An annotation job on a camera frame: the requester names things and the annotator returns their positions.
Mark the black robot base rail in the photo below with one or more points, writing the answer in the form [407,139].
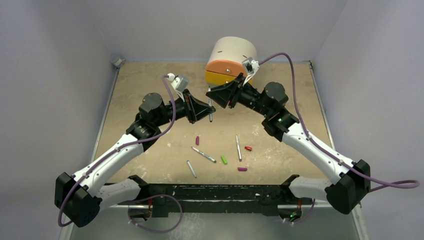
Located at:
[266,199]

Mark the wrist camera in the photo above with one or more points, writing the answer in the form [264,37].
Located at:
[178,83]
[251,67]

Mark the grey marker pen green tip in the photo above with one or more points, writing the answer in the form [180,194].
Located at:
[204,155]

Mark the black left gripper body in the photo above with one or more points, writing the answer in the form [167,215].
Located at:
[191,115]

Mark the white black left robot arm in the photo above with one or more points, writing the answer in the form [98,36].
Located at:
[78,195]

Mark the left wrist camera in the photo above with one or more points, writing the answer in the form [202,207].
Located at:
[178,83]

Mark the grey corner bracket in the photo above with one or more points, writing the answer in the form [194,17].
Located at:
[117,60]

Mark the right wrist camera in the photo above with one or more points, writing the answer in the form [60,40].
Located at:
[251,67]

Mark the green pen cap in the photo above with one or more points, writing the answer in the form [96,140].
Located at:
[223,159]

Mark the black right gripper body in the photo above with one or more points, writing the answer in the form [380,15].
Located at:
[236,91]

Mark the grey marker pen red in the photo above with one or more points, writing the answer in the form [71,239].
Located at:
[238,147]

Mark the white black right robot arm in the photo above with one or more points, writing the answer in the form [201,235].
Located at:
[343,188]

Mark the round cream drawer cabinet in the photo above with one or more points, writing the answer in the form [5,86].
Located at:
[225,61]

